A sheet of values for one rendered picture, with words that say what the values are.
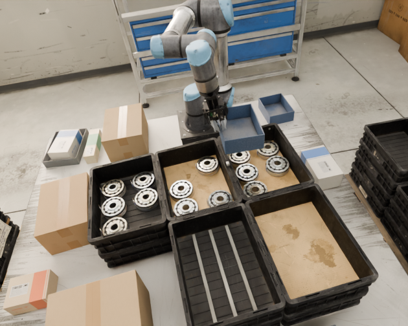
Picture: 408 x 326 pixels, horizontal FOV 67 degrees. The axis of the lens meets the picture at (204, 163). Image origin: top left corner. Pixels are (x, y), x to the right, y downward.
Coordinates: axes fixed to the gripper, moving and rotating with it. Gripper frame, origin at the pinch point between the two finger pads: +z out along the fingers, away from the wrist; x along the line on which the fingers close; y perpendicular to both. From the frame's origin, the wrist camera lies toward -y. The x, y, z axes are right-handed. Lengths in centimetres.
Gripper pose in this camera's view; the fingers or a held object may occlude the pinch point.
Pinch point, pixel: (220, 127)
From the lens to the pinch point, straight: 121.0
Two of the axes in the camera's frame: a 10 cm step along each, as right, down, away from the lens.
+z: 2.5, 6.6, 7.1
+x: 9.6, -2.5, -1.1
